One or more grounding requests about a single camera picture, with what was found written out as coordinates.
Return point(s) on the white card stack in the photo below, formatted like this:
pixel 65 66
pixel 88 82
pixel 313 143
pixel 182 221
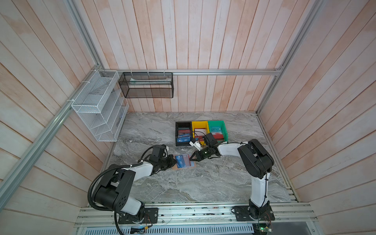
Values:
pixel 200 131

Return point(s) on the black plastic bin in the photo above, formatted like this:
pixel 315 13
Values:
pixel 183 133

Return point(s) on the yellow plastic bin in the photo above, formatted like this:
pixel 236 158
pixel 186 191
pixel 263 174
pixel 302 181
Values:
pixel 200 124

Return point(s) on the aluminium front rail frame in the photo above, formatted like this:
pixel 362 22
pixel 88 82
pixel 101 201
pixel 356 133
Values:
pixel 199 213

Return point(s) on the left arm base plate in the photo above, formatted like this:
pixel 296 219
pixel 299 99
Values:
pixel 144 216

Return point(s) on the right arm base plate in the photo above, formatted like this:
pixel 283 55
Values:
pixel 250 213

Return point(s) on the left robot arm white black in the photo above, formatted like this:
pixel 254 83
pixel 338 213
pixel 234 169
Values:
pixel 110 190

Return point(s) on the teal card in green bin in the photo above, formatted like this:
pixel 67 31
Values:
pixel 216 129

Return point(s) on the red card in green bin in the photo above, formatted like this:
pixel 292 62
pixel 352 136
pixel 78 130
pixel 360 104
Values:
pixel 219 137

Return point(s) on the tan leather card holder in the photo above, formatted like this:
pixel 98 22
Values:
pixel 176 168

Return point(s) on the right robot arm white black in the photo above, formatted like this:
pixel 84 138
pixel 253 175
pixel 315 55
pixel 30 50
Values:
pixel 256 159

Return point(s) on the white wire mesh shelf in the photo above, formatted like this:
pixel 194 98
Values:
pixel 101 106

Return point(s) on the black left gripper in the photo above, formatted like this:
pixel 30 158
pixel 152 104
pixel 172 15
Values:
pixel 171 163

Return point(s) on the black wire mesh basket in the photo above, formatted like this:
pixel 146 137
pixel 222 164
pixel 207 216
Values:
pixel 147 85

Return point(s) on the blue VIP card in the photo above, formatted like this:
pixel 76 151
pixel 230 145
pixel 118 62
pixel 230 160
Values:
pixel 180 161

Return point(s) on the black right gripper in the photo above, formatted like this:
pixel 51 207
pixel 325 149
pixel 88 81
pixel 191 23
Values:
pixel 198 157

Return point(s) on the green plastic bin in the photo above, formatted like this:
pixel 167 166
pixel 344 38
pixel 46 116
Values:
pixel 222 124

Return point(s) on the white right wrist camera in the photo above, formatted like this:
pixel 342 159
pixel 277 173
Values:
pixel 196 144

